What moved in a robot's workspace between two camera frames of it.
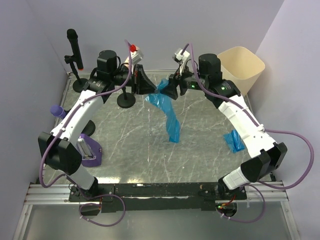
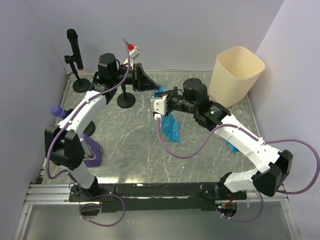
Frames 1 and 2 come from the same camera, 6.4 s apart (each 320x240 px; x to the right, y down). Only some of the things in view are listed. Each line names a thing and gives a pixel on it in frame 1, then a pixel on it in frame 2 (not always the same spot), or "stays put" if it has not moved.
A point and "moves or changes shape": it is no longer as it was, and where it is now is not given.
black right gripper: [175, 80] to [169, 95]
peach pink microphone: [127, 61] stays put
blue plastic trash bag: [165, 103] moves or changes shape
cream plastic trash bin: [240, 66] stays put
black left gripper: [144, 85] stays put
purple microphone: [58, 111] stays put
